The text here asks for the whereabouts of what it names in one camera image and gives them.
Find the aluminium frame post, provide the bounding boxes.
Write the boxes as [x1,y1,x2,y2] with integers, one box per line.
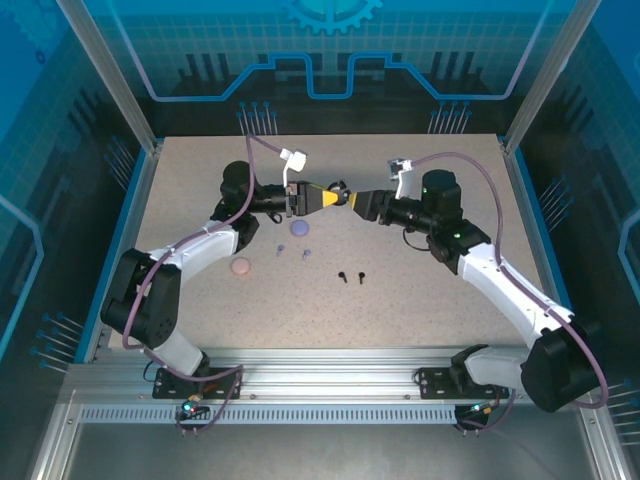
[55,0,164,154]
[501,0,605,154]

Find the slotted grey cable duct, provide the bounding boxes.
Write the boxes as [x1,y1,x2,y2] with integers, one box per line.
[78,404,464,427]

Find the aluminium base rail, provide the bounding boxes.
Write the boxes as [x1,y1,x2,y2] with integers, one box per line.
[64,346,599,407]

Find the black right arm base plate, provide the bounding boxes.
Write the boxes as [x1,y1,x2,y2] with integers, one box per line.
[417,367,512,401]

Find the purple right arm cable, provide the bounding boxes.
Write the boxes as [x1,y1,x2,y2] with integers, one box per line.
[407,151,612,437]

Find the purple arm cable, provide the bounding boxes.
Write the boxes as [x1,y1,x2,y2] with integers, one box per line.
[407,151,612,437]
[121,133,289,437]

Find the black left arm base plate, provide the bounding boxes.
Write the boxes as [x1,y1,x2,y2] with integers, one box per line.
[152,367,245,400]

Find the small connector board with LEDs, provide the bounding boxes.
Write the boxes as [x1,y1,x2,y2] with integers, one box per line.
[180,397,209,419]
[457,402,501,421]

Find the grey metal sheet panel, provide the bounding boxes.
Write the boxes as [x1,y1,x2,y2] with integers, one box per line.
[62,422,601,480]

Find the aluminium blue side rail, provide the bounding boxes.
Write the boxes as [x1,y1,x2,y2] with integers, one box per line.
[499,139,592,365]
[74,142,165,365]

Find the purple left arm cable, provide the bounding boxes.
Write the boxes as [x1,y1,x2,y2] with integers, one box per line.
[121,133,289,437]

